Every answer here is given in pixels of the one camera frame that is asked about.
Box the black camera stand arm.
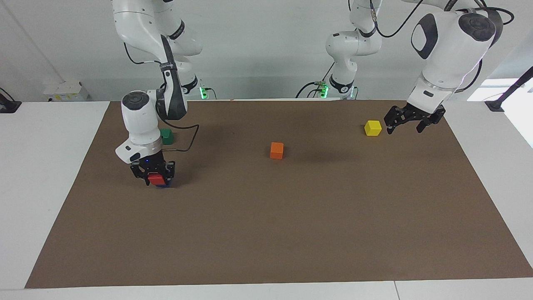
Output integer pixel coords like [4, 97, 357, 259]
[485, 66, 533, 112]

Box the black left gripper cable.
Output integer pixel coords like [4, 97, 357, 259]
[370, 0, 515, 94]

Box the white box with yellow labels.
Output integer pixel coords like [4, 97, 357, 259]
[43, 81, 90, 102]

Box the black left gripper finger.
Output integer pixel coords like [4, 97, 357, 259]
[384, 106, 411, 135]
[417, 106, 446, 134]

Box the brown table mat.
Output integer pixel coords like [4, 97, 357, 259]
[24, 99, 533, 289]

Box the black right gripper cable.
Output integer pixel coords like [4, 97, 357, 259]
[123, 42, 200, 153]

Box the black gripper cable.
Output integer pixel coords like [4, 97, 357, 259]
[123, 42, 200, 153]
[370, 0, 515, 94]

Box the black table clamp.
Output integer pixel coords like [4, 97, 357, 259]
[0, 87, 22, 114]

